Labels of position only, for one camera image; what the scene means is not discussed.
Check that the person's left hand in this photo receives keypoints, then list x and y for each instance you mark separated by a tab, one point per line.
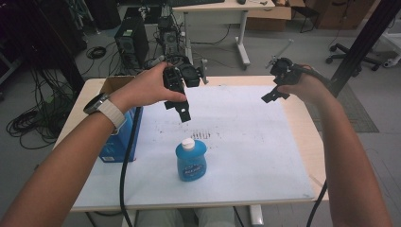
145	86

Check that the person's right hand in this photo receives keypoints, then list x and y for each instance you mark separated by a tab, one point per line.
312	88

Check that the black computer mouse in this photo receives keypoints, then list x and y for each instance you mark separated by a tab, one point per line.
241	1

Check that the blue cardboard box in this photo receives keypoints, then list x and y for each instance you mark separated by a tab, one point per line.
121	143

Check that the white table leg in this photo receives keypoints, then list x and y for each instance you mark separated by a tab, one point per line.
256	216

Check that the brown cardboard box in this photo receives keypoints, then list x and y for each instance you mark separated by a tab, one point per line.
268	19

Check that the blue bottle with white cap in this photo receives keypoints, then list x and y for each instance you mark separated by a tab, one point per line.
191	162

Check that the white desk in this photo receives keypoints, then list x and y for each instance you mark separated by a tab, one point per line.
220	9

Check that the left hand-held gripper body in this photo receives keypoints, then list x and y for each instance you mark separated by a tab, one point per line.
176	78

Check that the black computer tower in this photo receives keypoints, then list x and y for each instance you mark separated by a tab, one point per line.
130	42

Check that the wooden cabinet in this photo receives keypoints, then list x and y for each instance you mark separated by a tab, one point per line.
343	14

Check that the wristwatch with white band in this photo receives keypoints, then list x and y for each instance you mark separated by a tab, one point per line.
108	110

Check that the black chair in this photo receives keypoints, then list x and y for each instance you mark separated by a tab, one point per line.
304	15

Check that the black office chair base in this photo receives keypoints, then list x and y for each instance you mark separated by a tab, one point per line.
346	56

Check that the white table mat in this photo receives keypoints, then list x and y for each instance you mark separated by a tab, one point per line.
246	151

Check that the black metal stand beam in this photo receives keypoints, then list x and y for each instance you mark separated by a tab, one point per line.
362	47

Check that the small grey computer case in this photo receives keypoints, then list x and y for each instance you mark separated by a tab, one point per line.
169	38

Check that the black keyboard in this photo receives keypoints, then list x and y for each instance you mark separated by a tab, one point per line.
197	2

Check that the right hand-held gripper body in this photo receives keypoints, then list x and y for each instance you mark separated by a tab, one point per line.
285	72

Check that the grey floor mat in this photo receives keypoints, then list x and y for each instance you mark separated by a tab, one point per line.
356	113

